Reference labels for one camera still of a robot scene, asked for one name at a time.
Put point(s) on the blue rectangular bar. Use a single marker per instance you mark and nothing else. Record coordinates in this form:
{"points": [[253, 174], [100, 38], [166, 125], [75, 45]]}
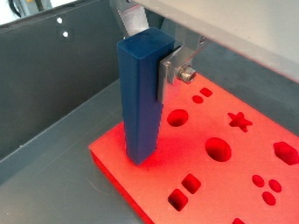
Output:
{"points": [[139, 55]]}

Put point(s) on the red shape-sorting board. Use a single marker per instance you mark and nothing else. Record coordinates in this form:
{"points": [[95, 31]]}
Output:
{"points": [[224, 167]]}

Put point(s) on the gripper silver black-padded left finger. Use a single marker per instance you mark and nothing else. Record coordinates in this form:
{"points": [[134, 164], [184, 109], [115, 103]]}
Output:
{"points": [[130, 15]]}

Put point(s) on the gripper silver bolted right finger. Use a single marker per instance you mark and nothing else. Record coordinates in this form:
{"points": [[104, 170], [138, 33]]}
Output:
{"points": [[175, 67]]}

